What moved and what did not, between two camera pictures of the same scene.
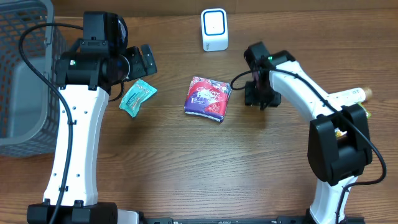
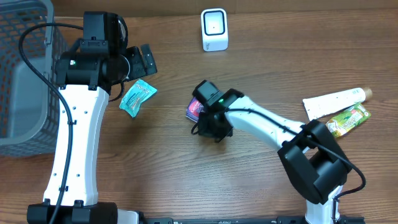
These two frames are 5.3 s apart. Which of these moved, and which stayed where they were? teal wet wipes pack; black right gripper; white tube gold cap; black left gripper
Moved: black right gripper
Stayed: white tube gold cap; black left gripper; teal wet wipes pack
